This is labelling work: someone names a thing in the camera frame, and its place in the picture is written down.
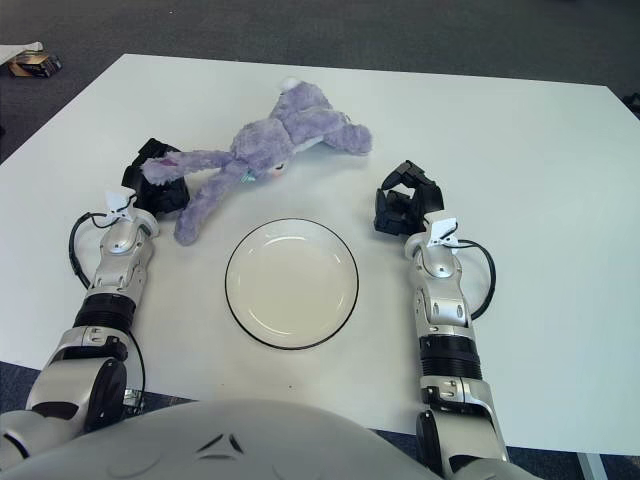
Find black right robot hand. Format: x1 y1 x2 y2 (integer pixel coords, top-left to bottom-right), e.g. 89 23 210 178
372 159 445 235

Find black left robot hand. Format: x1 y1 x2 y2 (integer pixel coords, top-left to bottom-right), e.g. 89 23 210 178
122 138 191 217

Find purple plush bunny doll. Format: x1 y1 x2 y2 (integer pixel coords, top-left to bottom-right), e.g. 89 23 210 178
141 75 375 247

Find white plate with black rim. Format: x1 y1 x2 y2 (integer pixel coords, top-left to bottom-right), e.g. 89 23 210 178
224 217 360 350

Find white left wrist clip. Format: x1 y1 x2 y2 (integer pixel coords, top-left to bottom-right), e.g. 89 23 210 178
104 189 139 226

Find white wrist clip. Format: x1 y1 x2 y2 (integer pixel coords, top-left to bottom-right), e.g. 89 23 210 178
424 212 459 249
104 189 139 226

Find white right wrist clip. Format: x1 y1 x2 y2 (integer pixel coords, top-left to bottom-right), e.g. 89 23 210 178
424 212 459 249

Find black cardboard box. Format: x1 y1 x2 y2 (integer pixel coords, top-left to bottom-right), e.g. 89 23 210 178
10 49 64 79

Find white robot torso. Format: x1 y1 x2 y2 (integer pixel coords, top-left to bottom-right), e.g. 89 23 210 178
9 398 541 480

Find white table leg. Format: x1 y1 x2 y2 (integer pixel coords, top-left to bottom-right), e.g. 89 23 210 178
579 452 607 480

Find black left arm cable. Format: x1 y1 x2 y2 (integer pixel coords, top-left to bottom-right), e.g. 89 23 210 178
68 212 109 289

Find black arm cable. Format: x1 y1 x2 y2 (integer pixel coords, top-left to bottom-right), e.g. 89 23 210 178
452 239 497 319
68 212 109 289

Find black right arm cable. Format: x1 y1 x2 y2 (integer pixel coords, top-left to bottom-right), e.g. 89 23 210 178
452 239 497 319

